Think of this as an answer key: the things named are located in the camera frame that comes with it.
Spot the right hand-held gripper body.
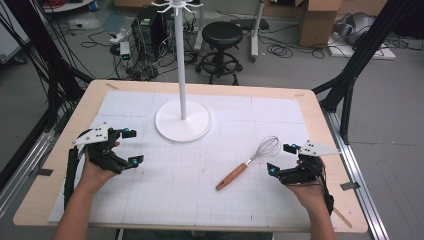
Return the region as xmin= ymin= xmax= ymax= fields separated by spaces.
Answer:
xmin=279 ymin=139 xmax=342 ymax=186

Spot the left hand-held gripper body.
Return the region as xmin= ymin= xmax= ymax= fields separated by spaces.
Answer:
xmin=72 ymin=122 xmax=130 ymax=175

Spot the wire whisk with wooden handle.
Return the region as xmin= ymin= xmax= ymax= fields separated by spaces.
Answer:
xmin=215 ymin=135 xmax=282 ymax=192

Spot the white hook rack stand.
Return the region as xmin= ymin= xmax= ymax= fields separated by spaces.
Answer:
xmin=150 ymin=0 xmax=213 ymax=144

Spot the person's right hand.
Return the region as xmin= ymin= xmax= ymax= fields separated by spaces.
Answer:
xmin=286 ymin=181 xmax=330 ymax=215

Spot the person's left hand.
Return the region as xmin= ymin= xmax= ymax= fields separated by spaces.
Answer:
xmin=79 ymin=153 xmax=117 ymax=196

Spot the black tape piece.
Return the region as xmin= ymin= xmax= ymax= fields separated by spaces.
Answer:
xmin=339 ymin=181 xmax=362 ymax=192
xmin=32 ymin=167 xmax=55 ymax=178

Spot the white grid mat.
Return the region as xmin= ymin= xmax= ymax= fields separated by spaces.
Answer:
xmin=47 ymin=90 xmax=335 ymax=229

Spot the white power adapter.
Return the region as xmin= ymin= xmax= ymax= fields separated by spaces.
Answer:
xmin=118 ymin=41 xmax=132 ymax=61

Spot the person's dark clothing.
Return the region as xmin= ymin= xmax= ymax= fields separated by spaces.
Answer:
xmin=115 ymin=228 xmax=275 ymax=240

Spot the white power strip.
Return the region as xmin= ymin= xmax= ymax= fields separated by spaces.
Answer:
xmin=109 ymin=27 xmax=130 ymax=45

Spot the black computer tower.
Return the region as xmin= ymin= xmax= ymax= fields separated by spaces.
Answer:
xmin=130 ymin=5 xmax=169 ymax=62

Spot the white flat board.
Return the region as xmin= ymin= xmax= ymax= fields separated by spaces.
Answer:
xmin=325 ymin=32 xmax=398 ymax=62

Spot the white stand leg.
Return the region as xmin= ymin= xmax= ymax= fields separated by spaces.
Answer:
xmin=249 ymin=0 xmax=267 ymax=64

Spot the cardboard box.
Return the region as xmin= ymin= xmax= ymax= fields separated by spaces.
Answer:
xmin=297 ymin=0 xmax=343 ymax=48

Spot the black flat device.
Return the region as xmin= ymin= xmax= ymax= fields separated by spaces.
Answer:
xmin=229 ymin=17 xmax=271 ymax=32

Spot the black round stool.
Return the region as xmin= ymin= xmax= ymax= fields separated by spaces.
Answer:
xmin=195 ymin=20 xmax=245 ymax=86

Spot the grey device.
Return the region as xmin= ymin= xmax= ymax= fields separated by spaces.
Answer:
xmin=334 ymin=12 xmax=377 ymax=47

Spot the white round table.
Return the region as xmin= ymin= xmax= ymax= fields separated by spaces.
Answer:
xmin=42 ymin=0 xmax=95 ymax=14

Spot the black strap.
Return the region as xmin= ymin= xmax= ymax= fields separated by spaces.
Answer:
xmin=63 ymin=145 xmax=82 ymax=210

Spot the aluminium rail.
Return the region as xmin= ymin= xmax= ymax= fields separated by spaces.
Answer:
xmin=322 ymin=109 xmax=390 ymax=240
xmin=0 ymin=129 xmax=57 ymax=219

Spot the black metal frame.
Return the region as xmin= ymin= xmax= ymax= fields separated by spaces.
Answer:
xmin=0 ymin=0 xmax=95 ymax=188
xmin=312 ymin=0 xmax=416 ymax=145

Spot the coiled black cable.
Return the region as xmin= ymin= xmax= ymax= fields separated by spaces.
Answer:
xmin=265 ymin=42 xmax=295 ymax=60

